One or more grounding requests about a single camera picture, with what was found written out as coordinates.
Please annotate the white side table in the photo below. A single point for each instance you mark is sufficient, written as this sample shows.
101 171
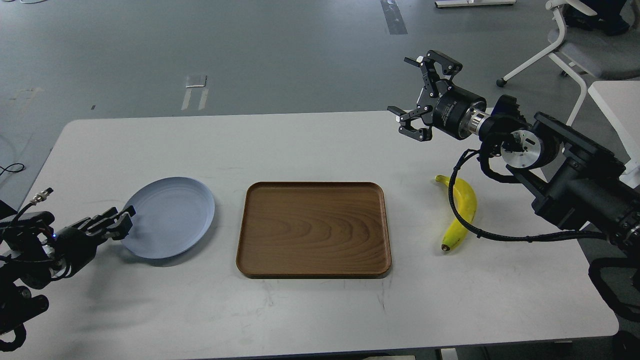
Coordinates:
619 101

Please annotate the brown wooden tray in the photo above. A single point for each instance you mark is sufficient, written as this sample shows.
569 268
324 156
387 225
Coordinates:
314 230

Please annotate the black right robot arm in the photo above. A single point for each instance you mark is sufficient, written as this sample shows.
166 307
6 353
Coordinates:
575 181

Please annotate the light blue plate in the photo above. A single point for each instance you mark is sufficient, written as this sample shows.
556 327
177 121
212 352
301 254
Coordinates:
172 214

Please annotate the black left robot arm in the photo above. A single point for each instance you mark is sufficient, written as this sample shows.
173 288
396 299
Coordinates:
38 255

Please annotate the white office chair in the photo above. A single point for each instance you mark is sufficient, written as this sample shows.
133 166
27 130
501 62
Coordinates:
578 52

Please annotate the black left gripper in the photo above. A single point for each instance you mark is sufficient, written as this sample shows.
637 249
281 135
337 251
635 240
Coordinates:
74 248

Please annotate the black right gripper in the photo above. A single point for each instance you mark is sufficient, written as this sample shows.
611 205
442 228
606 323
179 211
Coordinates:
452 114

